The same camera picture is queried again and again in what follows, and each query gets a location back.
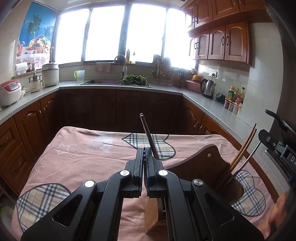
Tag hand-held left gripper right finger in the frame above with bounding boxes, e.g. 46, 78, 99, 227
143, 146, 265, 241

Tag kitchen sink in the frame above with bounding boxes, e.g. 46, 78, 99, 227
80, 79, 152, 88

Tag plain wooden chopstick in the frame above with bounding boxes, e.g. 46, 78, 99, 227
230, 123, 257, 168
231, 128, 258, 172

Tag kitchen window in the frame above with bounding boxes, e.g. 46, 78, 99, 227
52, 2, 197, 67

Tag large white cooker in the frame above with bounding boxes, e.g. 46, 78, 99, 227
42, 62, 60, 88

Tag metal chopstick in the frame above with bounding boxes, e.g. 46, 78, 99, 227
231, 139, 260, 179
139, 113, 161, 161

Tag pink heart-print tablecloth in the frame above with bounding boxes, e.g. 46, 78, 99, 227
10, 126, 281, 241

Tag red label sauce bottle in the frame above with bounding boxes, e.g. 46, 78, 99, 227
236, 87, 245, 105

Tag steel electric kettle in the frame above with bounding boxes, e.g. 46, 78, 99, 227
200, 78, 216, 100

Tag pink dish cloth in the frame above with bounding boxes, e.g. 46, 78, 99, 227
95, 62, 112, 73

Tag green leafy vegetables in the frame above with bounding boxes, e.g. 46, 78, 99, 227
121, 74, 148, 86

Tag grey kitchen countertop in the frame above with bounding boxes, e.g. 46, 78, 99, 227
0, 80, 282, 195

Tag small white electric pot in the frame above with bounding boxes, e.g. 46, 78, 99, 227
28, 73, 45, 93

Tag spice jar set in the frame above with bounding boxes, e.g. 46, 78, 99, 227
224, 98, 242, 115

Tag dish rack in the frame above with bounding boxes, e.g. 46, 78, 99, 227
151, 54, 174, 85

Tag pink plastic basin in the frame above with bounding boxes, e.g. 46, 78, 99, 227
186, 79, 204, 93

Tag pink and white rice cooker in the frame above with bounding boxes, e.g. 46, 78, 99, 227
0, 80, 22, 107

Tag curved kitchen faucet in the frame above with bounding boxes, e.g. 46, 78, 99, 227
113, 54, 128, 80

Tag wooden utensil holder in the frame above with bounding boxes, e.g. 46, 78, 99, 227
144, 144, 245, 234

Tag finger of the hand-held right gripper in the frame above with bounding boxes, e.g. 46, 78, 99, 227
258, 129, 278, 151

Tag wooden base cabinets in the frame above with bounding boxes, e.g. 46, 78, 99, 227
0, 89, 234, 197

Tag tropical fruit poster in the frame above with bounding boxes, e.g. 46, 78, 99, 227
16, 1, 58, 70

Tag person's right hand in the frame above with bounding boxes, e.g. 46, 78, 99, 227
264, 192, 289, 240

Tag wooden wall cabinets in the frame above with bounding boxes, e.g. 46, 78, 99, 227
180, 0, 273, 66

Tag black wok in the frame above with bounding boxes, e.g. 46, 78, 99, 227
265, 109, 296, 144

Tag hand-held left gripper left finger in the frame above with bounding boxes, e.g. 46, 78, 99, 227
21, 147, 145, 241

